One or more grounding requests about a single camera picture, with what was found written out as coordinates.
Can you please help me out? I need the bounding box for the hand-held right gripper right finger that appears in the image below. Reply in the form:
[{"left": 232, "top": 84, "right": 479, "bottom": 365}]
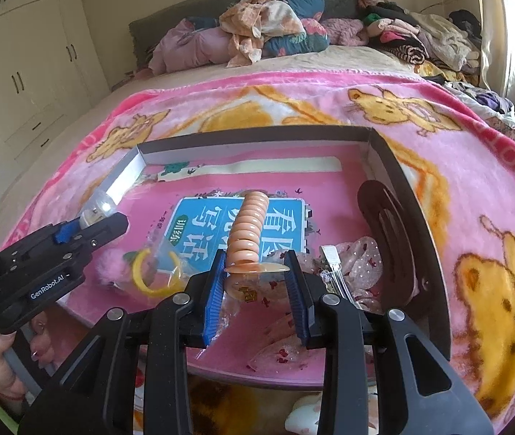
[{"left": 283, "top": 249, "right": 496, "bottom": 435}]

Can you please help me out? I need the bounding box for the brown cardboard box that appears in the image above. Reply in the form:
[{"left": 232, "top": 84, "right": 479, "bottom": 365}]
[{"left": 55, "top": 127, "right": 453, "bottom": 393}]

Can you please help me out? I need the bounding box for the person's left hand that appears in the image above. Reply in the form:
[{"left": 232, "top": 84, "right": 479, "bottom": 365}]
[{"left": 0, "top": 317, "right": 56, "bottom": 402}]

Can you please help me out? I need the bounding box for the pink lace bow hair clip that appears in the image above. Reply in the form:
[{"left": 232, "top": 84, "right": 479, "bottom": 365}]
[{"left": 314, "top": 236, "right": 385, "bottom": 313}]

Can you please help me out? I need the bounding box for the blue floral quilt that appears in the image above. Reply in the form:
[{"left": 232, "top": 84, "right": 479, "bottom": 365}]
[{"left": 180, "top": 0, "right": 331, "bottom": 57}]

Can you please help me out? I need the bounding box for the pile of clothes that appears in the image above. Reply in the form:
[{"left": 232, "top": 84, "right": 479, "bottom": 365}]
[{"left": 359, "top": 0, "right": 482, "bottom": 78}]

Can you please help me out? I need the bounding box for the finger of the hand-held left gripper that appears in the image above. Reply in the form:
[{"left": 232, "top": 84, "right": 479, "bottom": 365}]
[
  {"left": 35, "top": 218, "right": 81, "bottom": 244},
  {"left": 74, "top": 212, "right": 130, "bottom": 254}
]

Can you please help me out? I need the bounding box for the cream wardrobe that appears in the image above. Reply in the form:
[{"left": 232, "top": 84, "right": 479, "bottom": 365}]
[{"left": 0, "top": 0, "right": 111, "bottom": 177}]

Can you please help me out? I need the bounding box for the yellow bangle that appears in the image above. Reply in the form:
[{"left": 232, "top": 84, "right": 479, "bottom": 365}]
[{"left": 130, "top": 249, "right": 186, "bottom": 294}]

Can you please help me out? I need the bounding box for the clear plastic packet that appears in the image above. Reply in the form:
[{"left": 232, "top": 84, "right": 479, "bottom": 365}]
[{"left": 219, "top": 276, "right": 326, "bottom": 374}]

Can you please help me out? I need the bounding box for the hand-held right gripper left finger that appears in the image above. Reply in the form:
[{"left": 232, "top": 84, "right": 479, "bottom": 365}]
[{"left": 17, "top": 250, "right": 227, "bottom": 435}]

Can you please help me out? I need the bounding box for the bed with beige sheet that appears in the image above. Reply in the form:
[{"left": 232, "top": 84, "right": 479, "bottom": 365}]
[{"left": 90, "top": 45, "right": 421, "bottom": 114}]

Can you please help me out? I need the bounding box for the laundry heap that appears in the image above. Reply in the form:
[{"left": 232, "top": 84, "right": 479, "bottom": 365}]
[{"left": 443, "top": 79, "right": 515, "bottom": 141}]

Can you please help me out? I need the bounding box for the brown hair clip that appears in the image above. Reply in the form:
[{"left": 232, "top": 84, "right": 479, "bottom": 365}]
[{"left": 357, "top": 180, "right": 414, "bottom": 315}]

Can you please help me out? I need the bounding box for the cream claw hair clip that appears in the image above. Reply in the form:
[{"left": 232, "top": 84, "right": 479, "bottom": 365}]
[{"left": 285, "top": 392, "right": 326, "bottom": 435}]

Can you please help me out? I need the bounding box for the peach floral cloth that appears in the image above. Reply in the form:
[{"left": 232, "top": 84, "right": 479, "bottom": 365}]
[{"left": 219, "top": 0, "right": 308, "bottom": 66}]

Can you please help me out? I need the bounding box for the pink printed blanket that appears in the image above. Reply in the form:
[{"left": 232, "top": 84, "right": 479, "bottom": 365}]
[{"left": 1, "top": 71, "right": 515, "bottom": 435}]

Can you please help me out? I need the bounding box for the pink fluffy blanket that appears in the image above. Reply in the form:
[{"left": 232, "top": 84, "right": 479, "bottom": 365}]
[{"left": 312, "top": 18, "right": 369, "bottom": 47}]

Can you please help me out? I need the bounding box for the pile of bedding and pillows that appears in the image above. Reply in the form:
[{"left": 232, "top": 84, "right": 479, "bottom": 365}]
[{"left": 129, "top": 0, "right": 364, "bottom": 66}]

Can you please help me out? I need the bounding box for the pink quilt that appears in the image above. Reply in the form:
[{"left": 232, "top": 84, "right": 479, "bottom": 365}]
[{"left": 149, "top": 16, "right": 240, "bottom": 75}]

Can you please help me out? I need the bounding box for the pink pompom hair tie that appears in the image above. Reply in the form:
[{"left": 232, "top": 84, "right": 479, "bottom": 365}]
[{"left": 92, "top": 247, "right": 133, "bottom": 286}]

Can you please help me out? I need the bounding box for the peach coil hair tie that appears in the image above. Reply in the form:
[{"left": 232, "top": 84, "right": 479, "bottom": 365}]
[{"left": 222, "top": 191, "right": 291, "bottom": 304}]

